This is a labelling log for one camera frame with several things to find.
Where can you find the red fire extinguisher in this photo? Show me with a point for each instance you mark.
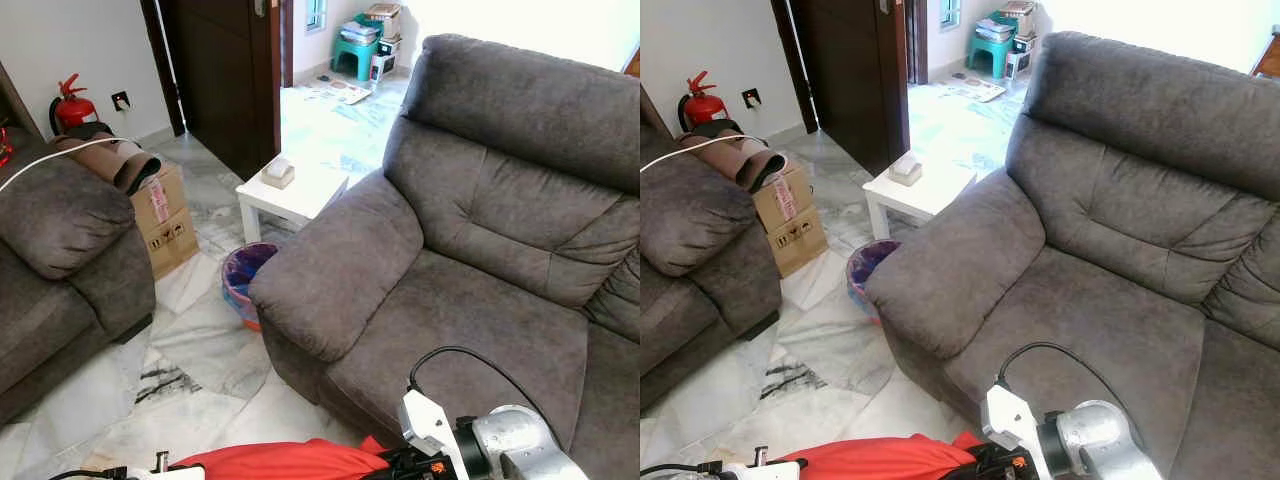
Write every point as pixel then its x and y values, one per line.
pixel 705 108
pixel 75 112

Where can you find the waste bin with purple bag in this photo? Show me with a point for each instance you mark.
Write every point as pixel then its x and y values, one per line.
pixel 865 275
pixel 240 280

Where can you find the dark grey fabric two-seat sofa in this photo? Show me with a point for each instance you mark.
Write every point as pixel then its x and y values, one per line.
pixel 480 250
pixel 1100 260

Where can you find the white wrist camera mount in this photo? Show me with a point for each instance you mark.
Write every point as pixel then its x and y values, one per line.
pixel 170 474
pixel 425 425
pixel 1005 420
pixel 770 472

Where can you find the dark wooden door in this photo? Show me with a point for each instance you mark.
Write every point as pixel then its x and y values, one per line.
pixel 220 80
pixel 850 80

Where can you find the brown cardboard box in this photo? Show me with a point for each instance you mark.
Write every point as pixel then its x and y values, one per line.
pixel 165 235
pixel 790 230

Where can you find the beige tissue box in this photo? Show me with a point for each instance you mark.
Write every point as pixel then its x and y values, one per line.
pixel 905 172
pixel 278 175

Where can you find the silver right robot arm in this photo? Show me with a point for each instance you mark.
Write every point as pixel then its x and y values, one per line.
pixel 1095 440
pixel 520 440

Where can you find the black wall socket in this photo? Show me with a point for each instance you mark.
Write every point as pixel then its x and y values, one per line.
pixel 121 101
pixel 751 98

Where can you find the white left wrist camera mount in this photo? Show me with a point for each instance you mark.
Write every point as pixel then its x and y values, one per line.
pixel 170 474
pixel 770 472

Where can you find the small printed carton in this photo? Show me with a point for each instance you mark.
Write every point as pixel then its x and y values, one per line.
pixel 385 18
pixel 1020 15

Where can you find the teal plastic stool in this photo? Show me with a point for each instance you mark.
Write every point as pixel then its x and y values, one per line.
pixel 355 55
pixel 985 55

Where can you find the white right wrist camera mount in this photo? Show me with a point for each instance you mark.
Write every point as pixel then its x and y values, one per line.
pixel 425 425
pixel 1005 420

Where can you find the brown rolled cushion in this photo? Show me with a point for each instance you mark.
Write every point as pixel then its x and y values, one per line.
pixel 120 160
pixel 745 158

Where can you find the white side table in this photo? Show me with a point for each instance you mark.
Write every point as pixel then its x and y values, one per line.
pixel 930 192
pixel 300 195

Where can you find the red pillow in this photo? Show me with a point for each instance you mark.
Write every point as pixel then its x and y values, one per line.
pixel 280 462
pixel 880 460

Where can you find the grey stacked trays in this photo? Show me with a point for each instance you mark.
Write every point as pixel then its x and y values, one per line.
pixel 360 30
pixel 995 28

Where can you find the patterned floor mat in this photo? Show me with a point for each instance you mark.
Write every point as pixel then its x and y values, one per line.
pixel 338 90
pixel 972 89

